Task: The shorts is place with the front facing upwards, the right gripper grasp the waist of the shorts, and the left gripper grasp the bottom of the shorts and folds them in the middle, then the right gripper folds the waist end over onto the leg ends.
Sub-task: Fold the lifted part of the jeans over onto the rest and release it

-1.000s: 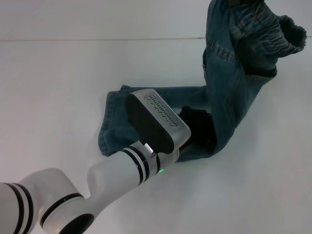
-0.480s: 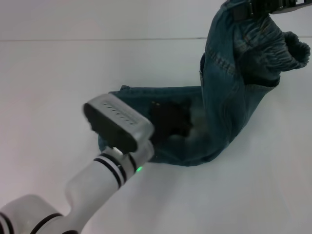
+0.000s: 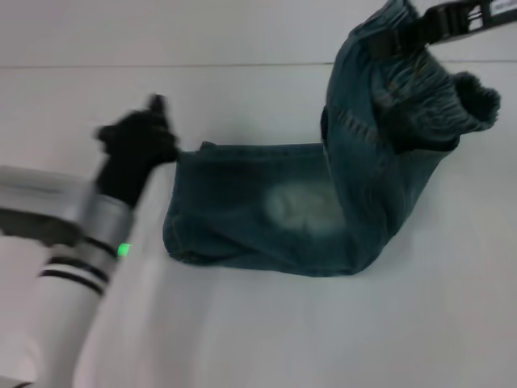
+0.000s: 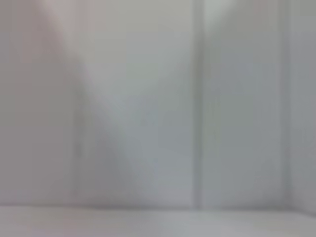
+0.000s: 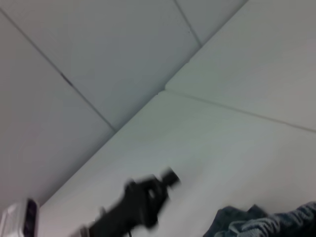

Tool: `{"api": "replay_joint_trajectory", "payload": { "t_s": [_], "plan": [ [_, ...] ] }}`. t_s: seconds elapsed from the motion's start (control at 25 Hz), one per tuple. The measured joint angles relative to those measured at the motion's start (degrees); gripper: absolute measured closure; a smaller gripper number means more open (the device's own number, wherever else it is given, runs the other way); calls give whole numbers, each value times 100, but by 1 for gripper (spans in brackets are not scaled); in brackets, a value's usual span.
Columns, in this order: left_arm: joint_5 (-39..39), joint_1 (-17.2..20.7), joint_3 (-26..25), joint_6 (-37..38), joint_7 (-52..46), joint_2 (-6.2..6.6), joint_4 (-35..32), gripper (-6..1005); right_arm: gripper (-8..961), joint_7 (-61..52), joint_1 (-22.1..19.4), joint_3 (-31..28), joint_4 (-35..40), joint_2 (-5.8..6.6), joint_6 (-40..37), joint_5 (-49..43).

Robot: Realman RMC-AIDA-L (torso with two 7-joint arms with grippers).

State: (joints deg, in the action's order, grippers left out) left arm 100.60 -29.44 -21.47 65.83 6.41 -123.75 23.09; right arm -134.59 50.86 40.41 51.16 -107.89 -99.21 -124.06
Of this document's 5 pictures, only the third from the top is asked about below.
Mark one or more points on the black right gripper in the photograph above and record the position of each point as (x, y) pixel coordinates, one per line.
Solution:
(448, 22)

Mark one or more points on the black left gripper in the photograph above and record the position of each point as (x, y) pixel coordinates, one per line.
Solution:
(137, 149)

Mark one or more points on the blue denim shorts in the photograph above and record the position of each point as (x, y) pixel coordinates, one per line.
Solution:
(242, 202)

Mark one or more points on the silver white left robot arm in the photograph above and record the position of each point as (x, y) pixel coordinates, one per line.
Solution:
(60, 303)

